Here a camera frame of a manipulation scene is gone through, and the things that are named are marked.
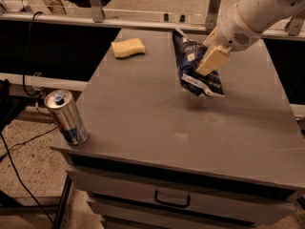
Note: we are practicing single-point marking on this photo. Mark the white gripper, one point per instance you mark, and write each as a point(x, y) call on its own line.
point(232, 32)

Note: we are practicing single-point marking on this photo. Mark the blue potato chip bag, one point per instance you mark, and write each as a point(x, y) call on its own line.
point(188, 54)

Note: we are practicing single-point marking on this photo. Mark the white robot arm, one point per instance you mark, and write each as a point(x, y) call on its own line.
point(259, 15)

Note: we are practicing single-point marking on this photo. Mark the silver redbull can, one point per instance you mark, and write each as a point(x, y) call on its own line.
point(66, 116)

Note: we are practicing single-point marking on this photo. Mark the yellow sponge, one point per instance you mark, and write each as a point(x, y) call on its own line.
point(127, 48)

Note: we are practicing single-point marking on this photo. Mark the grey drawer cabinet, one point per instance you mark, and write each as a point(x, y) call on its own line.
point(240, 157)

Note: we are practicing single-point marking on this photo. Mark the right metal bracket post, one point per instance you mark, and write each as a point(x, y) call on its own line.
point(212, 14)

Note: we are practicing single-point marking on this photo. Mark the metal bracket post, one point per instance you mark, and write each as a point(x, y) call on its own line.
point(212, 14)
point(97, 13)

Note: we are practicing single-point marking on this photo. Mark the left metal bracket post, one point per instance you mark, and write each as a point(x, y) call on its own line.
point(97, 13)

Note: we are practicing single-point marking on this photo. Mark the black drawer handle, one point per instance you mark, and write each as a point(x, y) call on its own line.
point(171, 200)

